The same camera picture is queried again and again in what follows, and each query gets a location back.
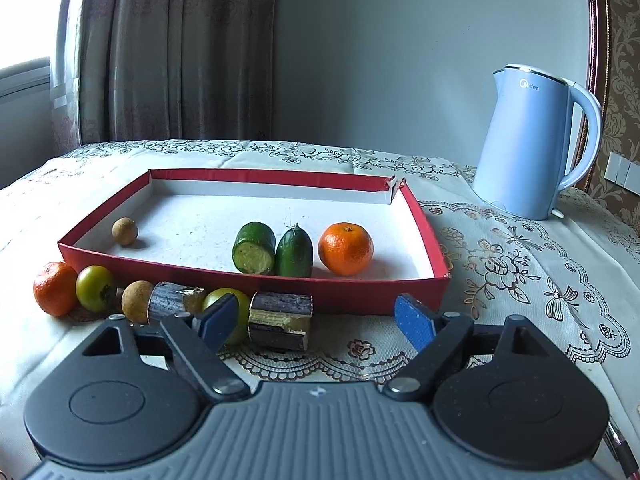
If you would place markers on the partly peeled sugarcane piece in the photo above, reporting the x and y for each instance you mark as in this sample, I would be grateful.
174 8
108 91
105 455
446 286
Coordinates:
280 310

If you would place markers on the green cucumber end piece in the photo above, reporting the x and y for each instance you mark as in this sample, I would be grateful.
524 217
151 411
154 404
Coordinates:
294 255

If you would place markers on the light blue electric kettle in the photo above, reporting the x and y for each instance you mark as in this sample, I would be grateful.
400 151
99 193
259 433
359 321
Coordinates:
520 150

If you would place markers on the brown patterned curtain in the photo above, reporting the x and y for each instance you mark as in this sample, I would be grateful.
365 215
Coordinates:
175 50

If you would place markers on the brown longan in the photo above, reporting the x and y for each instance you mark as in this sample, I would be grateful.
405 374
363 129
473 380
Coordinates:
124 231
136 302

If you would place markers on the dark sugarcane piece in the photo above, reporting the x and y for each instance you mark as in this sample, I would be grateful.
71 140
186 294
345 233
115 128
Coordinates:
167 302

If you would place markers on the wooden framed patterned panel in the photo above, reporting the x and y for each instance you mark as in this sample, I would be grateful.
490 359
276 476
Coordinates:
625 60

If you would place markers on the cut green cucumber piece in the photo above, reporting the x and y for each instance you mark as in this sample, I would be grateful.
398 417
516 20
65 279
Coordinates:
255 240

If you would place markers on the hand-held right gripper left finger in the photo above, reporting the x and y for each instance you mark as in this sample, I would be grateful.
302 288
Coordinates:
220 322

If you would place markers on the white kettle base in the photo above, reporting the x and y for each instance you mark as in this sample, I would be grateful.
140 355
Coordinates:
558 213

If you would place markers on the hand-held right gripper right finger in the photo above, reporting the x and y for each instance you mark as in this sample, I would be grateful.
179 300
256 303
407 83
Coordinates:
414 322

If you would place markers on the clear ballpoint pen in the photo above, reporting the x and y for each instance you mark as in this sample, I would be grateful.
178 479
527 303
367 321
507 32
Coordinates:
622 452

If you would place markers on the orange tangerine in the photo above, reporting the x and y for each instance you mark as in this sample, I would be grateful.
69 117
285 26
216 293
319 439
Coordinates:
345 250
54 290

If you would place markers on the red cardboard box tray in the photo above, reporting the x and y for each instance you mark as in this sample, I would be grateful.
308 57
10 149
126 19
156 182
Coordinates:
350 300

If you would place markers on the green jujube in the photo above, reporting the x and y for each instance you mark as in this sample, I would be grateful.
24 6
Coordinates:
244 317
95 287

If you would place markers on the white window ledge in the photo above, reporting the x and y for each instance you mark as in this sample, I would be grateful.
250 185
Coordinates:
25 77

